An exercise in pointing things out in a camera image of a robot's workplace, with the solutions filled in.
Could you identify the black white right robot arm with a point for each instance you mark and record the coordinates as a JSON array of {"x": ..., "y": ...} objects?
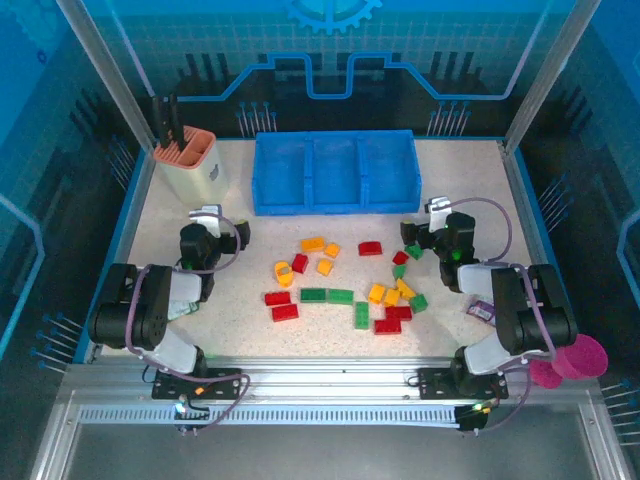
[{"x": 520, "y": 310}]

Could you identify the yellow square lego brick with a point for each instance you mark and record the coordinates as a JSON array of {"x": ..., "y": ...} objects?
[
  {"x": 332, "y": 250},
  {"x": 376, "y": 294},
  {"x": 325, "y": 267},
  {"x": 392, "y": 297}
]

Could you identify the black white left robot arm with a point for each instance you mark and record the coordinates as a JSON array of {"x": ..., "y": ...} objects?
[{"x": 150, "y": 305}]

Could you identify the green sloped lego brick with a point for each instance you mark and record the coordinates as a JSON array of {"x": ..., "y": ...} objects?
[{"x": 399, "y": 272}]

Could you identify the red two-by-four lego brick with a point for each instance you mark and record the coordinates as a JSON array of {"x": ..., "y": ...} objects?
[
  {"x": 399, "y": 313},
  {"x": 388, "y": 327},
  {"x": 277, "y": 299},
  {"x": 285, "y": 313}
]

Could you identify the yellow arch lego piece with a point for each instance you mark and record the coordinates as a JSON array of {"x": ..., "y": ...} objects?
[{"x": 281, "y": 279}]

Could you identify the aluminium frame beam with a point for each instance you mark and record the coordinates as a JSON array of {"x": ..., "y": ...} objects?
[{"x": 325, "y": 382}]

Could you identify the green white packet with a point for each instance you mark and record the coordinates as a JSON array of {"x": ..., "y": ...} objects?
[{"x": 181, "y": 310}]

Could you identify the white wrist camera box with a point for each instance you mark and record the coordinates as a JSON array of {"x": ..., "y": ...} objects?
[
  {"x": 438, "y": 210},
  {"x": 209, "y": 217}
]

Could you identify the red square tall lego brick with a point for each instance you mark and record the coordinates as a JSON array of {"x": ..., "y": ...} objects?
[{"x": 300, "y": 263}]

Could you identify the aluminium frame post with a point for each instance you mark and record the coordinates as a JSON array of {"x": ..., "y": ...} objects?
[
  {"x": 107, "y": 75},
  {"x": 550, "y": 70}
]

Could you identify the blue plastic bin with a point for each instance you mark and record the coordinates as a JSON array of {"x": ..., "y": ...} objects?
[
  {"x": 280, "y": 170},
  {"x": 335, "y": 167},
  {"x": 390, "y": 167}
]

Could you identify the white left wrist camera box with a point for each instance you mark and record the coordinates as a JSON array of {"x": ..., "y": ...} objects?
[{"x": 209, "y": 217}]

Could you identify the purple packet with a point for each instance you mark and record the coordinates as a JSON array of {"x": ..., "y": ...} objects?
[{"x": 479, "y": 309}]

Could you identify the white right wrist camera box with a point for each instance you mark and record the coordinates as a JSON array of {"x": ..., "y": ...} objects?
[{"x": 438, "y": 210}]

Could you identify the cream utensil holder pink rim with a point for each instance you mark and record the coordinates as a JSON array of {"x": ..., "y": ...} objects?
[{"x": 195, "y": 172}]

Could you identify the small red lego brick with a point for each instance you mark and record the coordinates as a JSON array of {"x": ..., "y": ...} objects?
[{"x": 400, "y": 258}]

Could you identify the red curved lego brick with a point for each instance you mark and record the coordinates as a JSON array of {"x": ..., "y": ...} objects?
[{"x": 370, "y": 248}]

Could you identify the green square lego brick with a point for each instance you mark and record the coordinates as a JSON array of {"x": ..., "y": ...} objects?
[
  {"x": 419, "y": 303},
  {"x": 414, "y": 252}
]

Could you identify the yellow rectangular lego brick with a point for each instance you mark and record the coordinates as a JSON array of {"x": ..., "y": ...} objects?
[{"x": 312, "y": 244}]

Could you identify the yellow sloped lego brick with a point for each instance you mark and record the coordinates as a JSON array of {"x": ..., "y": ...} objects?
[{"x": 406, "y": 289}]

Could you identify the small pink round sponge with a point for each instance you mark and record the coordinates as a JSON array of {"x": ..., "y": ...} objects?
[{"x": 544, "y": 376}]

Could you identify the pink plastic cup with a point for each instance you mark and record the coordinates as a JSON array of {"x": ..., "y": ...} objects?
[{"x": 585, "y": 357}]

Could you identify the green two-by-four lego brick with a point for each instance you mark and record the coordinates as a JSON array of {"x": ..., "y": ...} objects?
[
  {"x": 361, "y": 315},
  {"x": 340, "y": 297},
  {"x": 313, "y": 295}
]

